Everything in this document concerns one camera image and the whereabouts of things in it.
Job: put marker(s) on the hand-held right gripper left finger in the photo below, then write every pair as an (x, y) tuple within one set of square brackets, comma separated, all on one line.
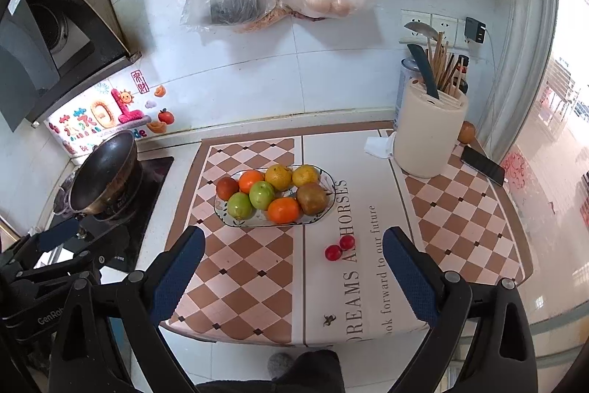
[(179, 278)]

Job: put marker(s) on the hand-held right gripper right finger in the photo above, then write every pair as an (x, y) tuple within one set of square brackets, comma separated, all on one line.
[(409, 278)]

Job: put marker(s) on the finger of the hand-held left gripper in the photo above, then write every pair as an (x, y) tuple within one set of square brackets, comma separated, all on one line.
[(60, 234), (69, 266)]

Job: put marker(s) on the green apple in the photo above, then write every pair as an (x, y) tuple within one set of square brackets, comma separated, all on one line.
[(241, 205), (262, 195)]

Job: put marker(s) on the dark red apple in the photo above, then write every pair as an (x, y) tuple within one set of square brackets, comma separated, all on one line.
[(227, 187)]

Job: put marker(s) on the brown pear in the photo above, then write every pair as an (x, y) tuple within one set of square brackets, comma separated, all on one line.
[(312, 198)]

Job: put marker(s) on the floral oval plate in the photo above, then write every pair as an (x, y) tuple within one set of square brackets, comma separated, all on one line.
[(322, 183)]

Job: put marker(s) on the large spotted yellow citrus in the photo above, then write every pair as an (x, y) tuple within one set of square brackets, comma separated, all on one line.
[(279, 176)]

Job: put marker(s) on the small yellow citrus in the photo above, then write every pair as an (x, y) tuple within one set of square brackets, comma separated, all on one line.
[(306, 175)]

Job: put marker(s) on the black frying pan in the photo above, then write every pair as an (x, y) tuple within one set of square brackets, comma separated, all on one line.
[(103, 172)]

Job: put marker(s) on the brown checkered table mat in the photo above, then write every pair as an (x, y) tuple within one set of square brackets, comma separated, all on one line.
[(460, 213)]

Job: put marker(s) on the black gas stove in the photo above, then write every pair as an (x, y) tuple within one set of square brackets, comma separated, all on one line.
[(147, 195)]

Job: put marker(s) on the grey slipper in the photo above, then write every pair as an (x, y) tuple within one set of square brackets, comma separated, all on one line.
[(280, 365)]

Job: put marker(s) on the black smartphone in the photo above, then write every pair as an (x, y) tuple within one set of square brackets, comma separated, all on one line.
[(482, 165)]

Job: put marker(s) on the crumpled white tissue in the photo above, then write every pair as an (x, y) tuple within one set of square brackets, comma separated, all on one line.
[(379, 146)]

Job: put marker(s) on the person's dark trouser legs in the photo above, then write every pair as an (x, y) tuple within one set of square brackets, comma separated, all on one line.
[(308, 374)]

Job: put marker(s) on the cream utensil holder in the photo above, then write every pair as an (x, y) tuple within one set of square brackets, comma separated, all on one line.
[(428, 135)]

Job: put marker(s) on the red patterned glass sticker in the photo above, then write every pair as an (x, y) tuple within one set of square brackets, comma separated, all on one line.
[(515, 167)]

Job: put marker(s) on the small orange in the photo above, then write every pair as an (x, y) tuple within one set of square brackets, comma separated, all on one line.
[(467, 132)]

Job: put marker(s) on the black range hood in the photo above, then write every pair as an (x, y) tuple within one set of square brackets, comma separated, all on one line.
[(27, 52)]

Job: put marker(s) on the metal can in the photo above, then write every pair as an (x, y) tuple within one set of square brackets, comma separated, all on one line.
[(405, 84)]

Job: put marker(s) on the glass sliding door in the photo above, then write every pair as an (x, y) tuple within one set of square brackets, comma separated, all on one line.
[(561, 144)]

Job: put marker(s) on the dark sauce bottle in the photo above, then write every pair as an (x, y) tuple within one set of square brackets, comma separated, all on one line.
[(462, 75)]

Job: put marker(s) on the bundle of wooden chopsticks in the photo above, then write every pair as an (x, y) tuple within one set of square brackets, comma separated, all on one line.
[(444, 66)]

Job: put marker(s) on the metal ladle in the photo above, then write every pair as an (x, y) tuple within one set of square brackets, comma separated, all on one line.
[(421, 29)]

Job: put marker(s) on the black plug-in charger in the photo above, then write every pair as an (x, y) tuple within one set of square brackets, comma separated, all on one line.
[(475, 30)]

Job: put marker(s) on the colourful wall stickers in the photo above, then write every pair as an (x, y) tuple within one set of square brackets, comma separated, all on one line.
[(108, 116)]

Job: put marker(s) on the white wall socket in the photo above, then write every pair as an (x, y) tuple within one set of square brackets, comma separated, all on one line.
[(445, 28), (416, 18)]

